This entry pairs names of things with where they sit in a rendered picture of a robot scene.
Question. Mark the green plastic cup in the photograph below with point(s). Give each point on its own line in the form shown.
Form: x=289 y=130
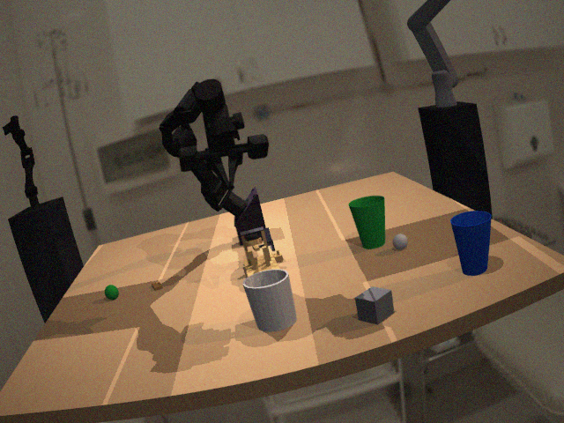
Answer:
x=369 y=216

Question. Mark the green ball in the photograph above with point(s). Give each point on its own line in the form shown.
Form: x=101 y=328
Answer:
x=111 y=292

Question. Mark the dark blue cup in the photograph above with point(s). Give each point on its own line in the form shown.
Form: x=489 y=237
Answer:
x=472 y=231

